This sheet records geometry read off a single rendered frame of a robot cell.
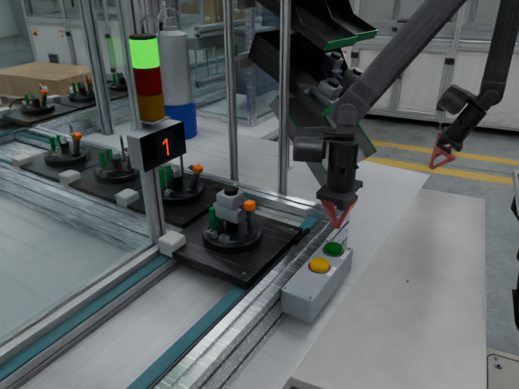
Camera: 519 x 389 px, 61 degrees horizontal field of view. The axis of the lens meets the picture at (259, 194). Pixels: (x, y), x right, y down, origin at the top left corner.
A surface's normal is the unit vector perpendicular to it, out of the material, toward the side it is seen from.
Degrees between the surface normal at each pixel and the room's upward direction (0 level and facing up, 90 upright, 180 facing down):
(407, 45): 76
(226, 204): 90
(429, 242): 0
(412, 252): 0
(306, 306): 90
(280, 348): 0
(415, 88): 90
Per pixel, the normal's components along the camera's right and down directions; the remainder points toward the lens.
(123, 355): 0.00, -0.89
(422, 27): -0.24, 0.14
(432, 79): -0.41, 0.42
